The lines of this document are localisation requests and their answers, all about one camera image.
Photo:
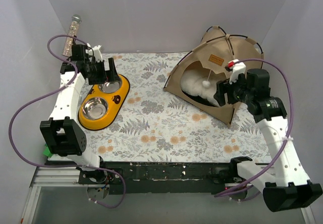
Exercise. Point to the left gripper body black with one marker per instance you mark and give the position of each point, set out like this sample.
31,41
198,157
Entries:
104,69

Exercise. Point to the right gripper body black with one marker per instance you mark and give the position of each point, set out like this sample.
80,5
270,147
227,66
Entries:
227,93

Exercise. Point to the steel bowl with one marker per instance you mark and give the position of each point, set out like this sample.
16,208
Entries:
95,108
110,87

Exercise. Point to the white fluffy cushion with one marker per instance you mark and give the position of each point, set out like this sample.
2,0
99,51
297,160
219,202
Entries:
191,83

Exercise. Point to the beige pet tent fabric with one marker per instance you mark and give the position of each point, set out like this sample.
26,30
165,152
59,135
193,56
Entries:
225,113

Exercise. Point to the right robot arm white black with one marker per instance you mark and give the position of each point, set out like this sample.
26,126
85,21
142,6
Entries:
290,187

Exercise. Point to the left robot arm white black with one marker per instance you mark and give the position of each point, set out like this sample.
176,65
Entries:
61,132

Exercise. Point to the yellow pet bowl stand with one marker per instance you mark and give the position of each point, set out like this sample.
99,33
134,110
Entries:
115,101

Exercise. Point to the white pompom toy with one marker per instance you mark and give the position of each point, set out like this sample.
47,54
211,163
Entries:
206,83

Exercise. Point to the glitter microphone toy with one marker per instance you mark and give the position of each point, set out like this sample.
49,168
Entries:
73,29

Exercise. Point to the floral table mat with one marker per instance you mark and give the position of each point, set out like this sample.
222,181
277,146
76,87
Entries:
154,125

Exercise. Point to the green blue toy block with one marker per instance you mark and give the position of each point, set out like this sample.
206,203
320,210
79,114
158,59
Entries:
47,152

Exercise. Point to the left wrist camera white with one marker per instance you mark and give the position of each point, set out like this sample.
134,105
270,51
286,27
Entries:
94,53

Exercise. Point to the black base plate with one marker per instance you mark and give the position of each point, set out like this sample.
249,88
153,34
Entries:
176,177

